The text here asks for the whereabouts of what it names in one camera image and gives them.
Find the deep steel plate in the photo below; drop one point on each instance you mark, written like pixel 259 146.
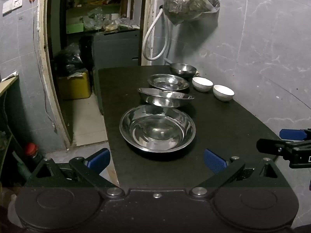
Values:
pixel 165 99

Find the shallow steel plate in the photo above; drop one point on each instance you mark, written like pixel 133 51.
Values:
pixel 167 82

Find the white wall switch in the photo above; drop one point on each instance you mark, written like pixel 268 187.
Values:
pixel 12 3

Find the wooden shelf board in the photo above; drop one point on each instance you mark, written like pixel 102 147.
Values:
pixel 8 81

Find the grey cabinet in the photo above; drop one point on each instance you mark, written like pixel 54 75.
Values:
pixel 116 48

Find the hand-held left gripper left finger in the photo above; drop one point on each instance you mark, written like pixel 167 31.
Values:
pixel 98 161

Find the small steel bowl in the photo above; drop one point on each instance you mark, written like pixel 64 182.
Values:
pixel 182 69

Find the large steel basin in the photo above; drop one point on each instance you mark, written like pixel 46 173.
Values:
pixel 158 131

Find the cluttered storage shelf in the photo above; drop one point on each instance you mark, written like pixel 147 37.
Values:
pixel 97 7

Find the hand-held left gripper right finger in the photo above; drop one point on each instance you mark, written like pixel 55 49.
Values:
pixel 215 161

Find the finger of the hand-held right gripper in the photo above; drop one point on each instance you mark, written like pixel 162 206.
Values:
pixel 292 134
pixel 272 146

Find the clear plastic bag of greens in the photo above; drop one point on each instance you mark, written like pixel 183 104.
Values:
pixel 189 2

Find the red-capped dark bottle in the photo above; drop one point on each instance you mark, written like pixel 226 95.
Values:
pixel 31 150

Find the white ceramic bowl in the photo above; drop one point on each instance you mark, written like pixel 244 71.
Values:
pixel 202 83
pixel 223 92

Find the green bottle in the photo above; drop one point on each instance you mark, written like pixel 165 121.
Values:
pixel 23 171

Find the yellow plastic box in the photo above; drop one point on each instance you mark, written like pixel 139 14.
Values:
pixel 75 85

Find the black plastic bag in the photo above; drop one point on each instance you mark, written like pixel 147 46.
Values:
pixel 66 60

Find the wooden door frame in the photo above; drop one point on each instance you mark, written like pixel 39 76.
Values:
pixel 47 53

